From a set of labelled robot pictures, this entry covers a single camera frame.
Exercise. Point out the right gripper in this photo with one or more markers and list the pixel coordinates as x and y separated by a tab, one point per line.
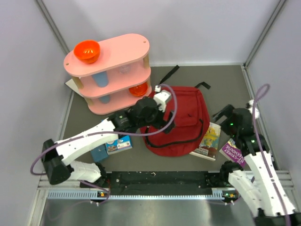
226	111

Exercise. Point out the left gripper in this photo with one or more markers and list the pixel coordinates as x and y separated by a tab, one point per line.
162	123

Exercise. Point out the red backpack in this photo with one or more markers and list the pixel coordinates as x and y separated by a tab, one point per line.
192	121

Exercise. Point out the purple treehouse book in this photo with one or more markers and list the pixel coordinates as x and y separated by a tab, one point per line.
232	153

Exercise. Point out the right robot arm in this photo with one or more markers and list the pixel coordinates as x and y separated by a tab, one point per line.
265	195

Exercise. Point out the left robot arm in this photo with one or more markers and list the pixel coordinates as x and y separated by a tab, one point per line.
60	157

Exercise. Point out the orange bowl lower shelf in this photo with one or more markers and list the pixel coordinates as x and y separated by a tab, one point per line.
139	90

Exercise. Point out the blue illustrated book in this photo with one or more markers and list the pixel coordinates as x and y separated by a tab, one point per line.
118	145

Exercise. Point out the yellow and maroon book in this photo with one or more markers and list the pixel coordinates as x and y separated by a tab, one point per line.
208	147

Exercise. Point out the pink three-tier wooden shelf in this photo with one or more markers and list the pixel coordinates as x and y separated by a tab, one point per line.
128	49

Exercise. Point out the clear plastic cup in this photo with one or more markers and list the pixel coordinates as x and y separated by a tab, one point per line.
124	69

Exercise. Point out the blue plastic cup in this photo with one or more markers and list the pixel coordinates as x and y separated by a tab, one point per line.
101	79

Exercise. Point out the orange bowl on top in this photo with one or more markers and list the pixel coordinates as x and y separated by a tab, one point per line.
87	51

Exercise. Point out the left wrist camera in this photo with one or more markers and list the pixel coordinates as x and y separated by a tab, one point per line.
161	97

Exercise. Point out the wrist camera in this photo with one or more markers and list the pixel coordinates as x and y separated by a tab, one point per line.
161	97
252	109

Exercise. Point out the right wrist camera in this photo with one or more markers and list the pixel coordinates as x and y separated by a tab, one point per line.
252	109

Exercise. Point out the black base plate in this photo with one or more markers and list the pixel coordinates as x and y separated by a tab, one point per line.
162	182

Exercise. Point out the aluminium frame rail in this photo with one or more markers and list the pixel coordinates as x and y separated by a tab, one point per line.
66	185

